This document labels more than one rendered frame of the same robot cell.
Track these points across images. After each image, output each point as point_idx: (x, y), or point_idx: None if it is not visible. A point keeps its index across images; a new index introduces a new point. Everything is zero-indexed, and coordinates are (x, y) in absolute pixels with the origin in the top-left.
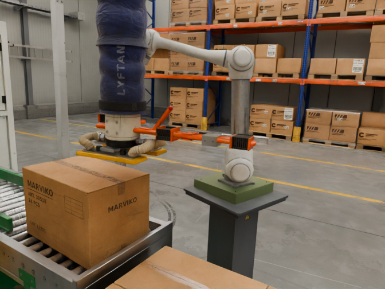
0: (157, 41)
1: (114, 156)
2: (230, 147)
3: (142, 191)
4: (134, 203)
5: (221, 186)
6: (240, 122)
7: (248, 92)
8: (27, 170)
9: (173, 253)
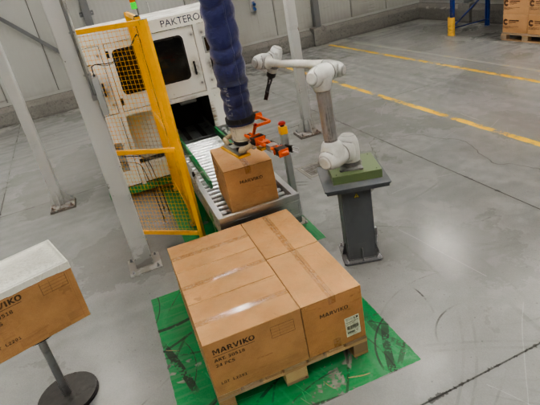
0: (267, 63)
1: (233, 152)
2: (274, 153)
3: (267, 171)
4: (260, 179)
5: (333, 169)
6: (324, 124)
7: (327, 100)
8: (210, 152)
9: (285, 214)
